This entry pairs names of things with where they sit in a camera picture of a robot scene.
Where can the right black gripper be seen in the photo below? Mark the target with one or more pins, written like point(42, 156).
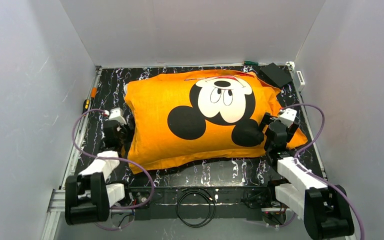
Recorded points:
point(268, 124)

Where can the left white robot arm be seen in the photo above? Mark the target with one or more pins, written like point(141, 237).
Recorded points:
point(88, 196)

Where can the orange printed pillowcase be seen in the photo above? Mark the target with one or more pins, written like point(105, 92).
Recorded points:
point(184, 117)

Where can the yellow handled screwdriver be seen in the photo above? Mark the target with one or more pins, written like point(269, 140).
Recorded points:
point(87, 103)

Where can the black flat pad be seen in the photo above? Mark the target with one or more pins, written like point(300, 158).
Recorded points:
point(275, 75)

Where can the white power strip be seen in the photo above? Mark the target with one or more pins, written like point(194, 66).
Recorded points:
point(299, 81)

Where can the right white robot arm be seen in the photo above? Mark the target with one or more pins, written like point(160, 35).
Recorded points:
point(324, 211)

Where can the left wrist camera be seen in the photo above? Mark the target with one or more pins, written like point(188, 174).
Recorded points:
point(115, 114)

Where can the green handled screwdriver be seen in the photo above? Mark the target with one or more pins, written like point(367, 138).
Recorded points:
point(250, 63)

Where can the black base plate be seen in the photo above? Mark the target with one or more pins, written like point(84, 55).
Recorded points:
point(198, 203)

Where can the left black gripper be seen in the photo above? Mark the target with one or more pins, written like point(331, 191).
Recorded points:
point(125, 129)

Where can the aluminium frame rail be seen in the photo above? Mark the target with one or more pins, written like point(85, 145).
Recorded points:
point(57, 206)

